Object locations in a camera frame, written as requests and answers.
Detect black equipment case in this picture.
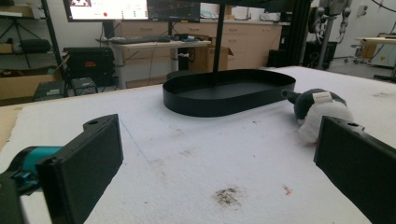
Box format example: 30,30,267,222
63,46,116,87

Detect grey and white plush toy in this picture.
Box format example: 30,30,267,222
281,88,355,145

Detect wooden cabinet row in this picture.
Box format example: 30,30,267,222
114,19,283,71

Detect grey robot on stand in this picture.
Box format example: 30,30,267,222
307,0,354,70

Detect dark computer monitor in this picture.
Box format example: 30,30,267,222
147,0,202,23

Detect cardboard box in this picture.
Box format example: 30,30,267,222
188,45,235,73

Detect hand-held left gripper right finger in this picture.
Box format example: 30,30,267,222
313,116,396,224

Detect black metal shelf rack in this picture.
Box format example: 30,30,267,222
0,0,65,104

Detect light wooden desk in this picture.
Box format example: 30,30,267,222
109,39,213,91

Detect black keyboard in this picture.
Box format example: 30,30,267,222
109,35,172,45

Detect small black device box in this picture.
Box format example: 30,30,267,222
70,77,99,96

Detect black metal stand pole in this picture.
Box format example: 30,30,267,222
212,4,226,86

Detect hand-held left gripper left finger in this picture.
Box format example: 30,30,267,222
0,113,124,224

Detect white foam table mat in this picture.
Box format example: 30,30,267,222
0,65,396,224

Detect black metal frame column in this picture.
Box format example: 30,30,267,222
285,0,313,67

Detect wooden side table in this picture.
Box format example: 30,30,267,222
355,36,396,48

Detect black oval metal tray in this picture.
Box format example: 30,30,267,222
162,68,297,119

